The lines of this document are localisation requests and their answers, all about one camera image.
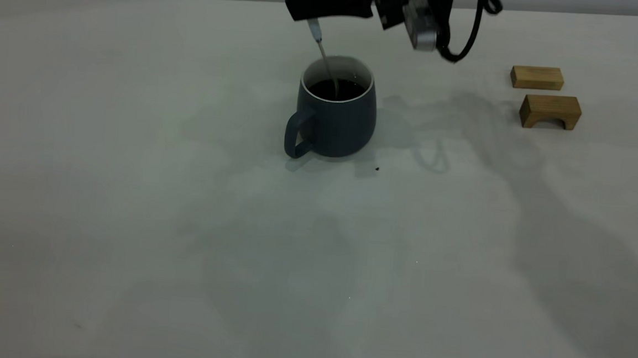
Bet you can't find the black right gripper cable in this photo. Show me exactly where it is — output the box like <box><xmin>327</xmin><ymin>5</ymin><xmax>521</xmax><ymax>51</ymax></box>
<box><xmin>436</xmin><ymin>0</ymin><xmax>503</xmax><ymax>66</ymax></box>

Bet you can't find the dark grey cup with coffee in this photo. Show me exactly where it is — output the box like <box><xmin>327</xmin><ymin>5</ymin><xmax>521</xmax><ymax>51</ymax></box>
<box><xmin>283</xmin><ymin>52</ymin><xmax>381</xmax><ymax>165</ymax></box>

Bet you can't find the flat wooden block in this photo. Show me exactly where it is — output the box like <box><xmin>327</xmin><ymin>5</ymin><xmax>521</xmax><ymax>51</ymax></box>
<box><xmin>510</xmin><ymin>65</ymin><xmax>565</xmax><ymax>92</ymax></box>

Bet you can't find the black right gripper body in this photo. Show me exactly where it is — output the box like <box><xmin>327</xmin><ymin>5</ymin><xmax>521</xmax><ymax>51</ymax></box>
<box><xmin>370</xmin><ymin>0</ymin><xmax>455</xmax><ymax>35</ymax></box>

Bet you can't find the arched wooden block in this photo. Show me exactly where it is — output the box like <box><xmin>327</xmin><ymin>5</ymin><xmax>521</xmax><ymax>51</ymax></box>
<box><xmin>518</xmin><ymin>93</ymin><xmax>583</xmax><ymax>132</ymax></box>

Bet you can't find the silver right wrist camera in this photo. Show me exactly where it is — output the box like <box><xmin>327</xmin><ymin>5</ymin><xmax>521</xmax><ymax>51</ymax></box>
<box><xmin>402</xmin><ymin>0</ymin><xmax>442</xmax><ymax>52</ymax></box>

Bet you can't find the grey spoon with pale-blue handle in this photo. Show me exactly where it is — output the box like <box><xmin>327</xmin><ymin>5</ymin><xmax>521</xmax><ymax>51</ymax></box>
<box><xmin>290</xmin><ymin>0</ymin><xmax>346</xmax><ymax>98</ymax></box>

